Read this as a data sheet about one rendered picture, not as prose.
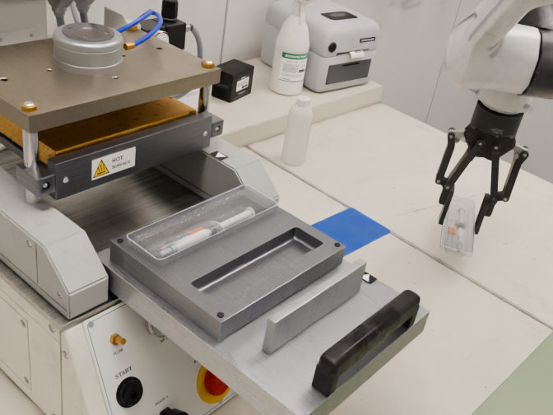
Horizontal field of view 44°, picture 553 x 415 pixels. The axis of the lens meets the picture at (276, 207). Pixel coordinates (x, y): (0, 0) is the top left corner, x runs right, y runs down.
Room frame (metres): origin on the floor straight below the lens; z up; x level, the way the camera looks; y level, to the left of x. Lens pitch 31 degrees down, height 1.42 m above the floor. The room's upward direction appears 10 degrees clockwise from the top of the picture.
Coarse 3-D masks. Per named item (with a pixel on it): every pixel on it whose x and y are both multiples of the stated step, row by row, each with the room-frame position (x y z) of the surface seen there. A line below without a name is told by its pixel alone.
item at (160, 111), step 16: (112, 112) 0.74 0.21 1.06; (128, 112) 0.75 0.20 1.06; (144, 112) 0.76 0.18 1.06; (160, 112) 0.77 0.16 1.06; (176, 112) 0.77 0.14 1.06; (192, 112) 0.79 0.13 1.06; (0, 128) 0.69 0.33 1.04; (16, 128) 0.67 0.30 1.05; (48, 128) 0.67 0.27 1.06; (64, 128) 0.68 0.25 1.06; (80, 128) 0.69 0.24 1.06; (96, 128) 0.69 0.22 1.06; (112, 128) 0.70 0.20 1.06; (128, 128) 0.71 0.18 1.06; (144, 128) 0.72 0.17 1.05; (16, 144) 0.68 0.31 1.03; (48, 144) 0.64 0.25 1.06; (64, 144) 0.65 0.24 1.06; (80, 144) 0.65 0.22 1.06
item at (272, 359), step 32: (128, 288) 0.54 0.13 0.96; (320, 288) 0.54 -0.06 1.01; (352, 288) 0.58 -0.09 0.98; (384, 288) 0.61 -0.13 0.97; (160, 320) 0.51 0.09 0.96; (256, 320) 0.52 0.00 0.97; (288, 320) 0.49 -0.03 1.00; (320, 320) 0.54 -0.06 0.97; (352, 320) 0.54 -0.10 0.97; (416, 320) 0.56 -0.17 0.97; (192, 352) 0.48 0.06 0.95; (224, 352) 0.47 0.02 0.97; (256, 352) 0.47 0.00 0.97; (288, 352) 0.48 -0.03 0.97; (320, 352) 0.49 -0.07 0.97; (384, 352) 0.51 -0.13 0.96; (256, 384) 0.44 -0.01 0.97; (288, 384) 0.44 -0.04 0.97; (352, 384) 0.47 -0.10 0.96
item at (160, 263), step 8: (272, 208) 0.68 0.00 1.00; (256, 216) 0.66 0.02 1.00; (264, 216) 0.67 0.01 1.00; (240, 224) 0.64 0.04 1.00; (248, 224) 0.65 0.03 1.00; (224, 232) 0.62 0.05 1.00; (128, 240) 0.57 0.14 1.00; (208, 240) 0.60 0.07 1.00; (136, 248) 0.56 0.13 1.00; (192, 248) 0.58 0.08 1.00; (144, 256) 0.55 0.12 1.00; (152, 256) 0.56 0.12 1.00; (168, 256) 0.55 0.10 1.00; (176, 256) 0.56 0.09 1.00; (160, 264) 0.54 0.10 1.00
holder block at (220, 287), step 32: (224, 192) 0.71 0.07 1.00; (256, 224) 0.65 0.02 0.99; (288, 224) 0.66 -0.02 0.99; (128, 256) 0.56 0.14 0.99; (192, 256) 0.57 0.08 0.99; (224, 256) 0.58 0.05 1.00; (256, 256) 0.61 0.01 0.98; (288, 256) 0.62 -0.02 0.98; (320, 256) 0.61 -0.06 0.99; (160, 288) 0.53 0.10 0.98; (192, 288) 0.52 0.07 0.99; (224, 288) 0.55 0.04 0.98; (256, 288) 0.54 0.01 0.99; (288, 288) 0.56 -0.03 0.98; (192, 320) 0.50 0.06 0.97; (224, 320) 0.48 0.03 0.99
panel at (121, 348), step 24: (120, 312) 0.56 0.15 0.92; (96, 336) 0.53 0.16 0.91; (120, 336) 0.54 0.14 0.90; (144, 336) 0.56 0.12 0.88; (96, 360) 0.51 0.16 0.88; (120, 360) 0.53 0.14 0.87; (144, 360) 0.55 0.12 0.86; (168, 360) 0.57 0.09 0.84; (192, 360) 0.59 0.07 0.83; (120, 384) 0.52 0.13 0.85; (144, 384) 0.54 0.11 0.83; (168, 384) 0.56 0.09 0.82; (192, 384) 0.58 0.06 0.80; (120, 408) 0.51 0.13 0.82; (144, 408) 0.52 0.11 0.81; (192, 408) 0.57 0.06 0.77
